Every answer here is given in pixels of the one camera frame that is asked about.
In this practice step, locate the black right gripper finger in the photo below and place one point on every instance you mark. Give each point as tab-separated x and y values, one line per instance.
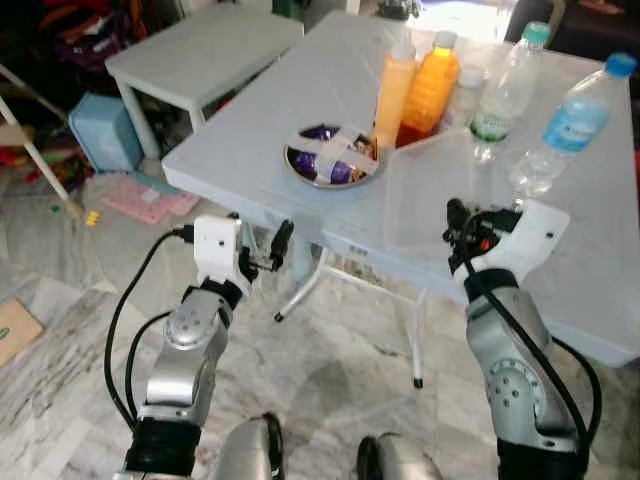
456	214
505	208

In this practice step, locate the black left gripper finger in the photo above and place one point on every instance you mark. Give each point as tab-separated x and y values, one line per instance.
231	215
281	243

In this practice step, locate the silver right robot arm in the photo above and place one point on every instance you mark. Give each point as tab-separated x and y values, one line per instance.
512	375

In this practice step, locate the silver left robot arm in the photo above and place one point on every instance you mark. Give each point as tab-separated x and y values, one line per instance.
190	350

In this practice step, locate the clear plastic container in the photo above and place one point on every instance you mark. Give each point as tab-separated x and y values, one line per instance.
425	200

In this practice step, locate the pink floor mat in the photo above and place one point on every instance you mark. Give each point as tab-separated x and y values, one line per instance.
150	202

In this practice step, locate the large pale blue folding table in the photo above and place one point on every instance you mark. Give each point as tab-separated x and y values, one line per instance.
600	250

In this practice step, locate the water bottle blue cap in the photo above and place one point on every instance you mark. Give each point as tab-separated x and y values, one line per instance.
570	125

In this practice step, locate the clear bottle green cap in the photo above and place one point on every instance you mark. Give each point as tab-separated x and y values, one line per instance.
505	100

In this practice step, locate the small white capped bottle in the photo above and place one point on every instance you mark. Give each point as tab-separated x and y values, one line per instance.
468	95

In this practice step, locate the orange juice bottle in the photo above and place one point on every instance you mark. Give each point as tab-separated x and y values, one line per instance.
432	95

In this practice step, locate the orange squeeze bottle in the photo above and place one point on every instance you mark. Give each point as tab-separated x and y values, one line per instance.
393	95

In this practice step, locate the small yellow toy block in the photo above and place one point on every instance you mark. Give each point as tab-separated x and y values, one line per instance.
92	217

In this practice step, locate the blue plastic bin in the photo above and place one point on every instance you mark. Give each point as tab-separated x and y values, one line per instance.
105	132

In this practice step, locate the small pale plastic table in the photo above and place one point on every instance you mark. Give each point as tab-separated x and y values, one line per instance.
200	50

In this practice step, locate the grey left robot leg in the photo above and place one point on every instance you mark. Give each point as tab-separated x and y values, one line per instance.
248	450

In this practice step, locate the grey robot leg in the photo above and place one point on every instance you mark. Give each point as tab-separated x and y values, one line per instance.
248	450
400	462

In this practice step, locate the grey right robot leg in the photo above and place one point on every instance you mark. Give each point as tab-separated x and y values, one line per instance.
400	462

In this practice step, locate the flat brown cardboard piece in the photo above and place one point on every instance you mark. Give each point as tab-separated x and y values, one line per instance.
18	330

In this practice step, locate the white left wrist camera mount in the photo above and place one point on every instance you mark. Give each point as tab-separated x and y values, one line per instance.
218	250

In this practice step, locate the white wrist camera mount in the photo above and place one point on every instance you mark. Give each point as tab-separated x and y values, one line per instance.
218	250
535	240

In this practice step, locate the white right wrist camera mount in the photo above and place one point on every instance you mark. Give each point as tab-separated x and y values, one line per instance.
535	240

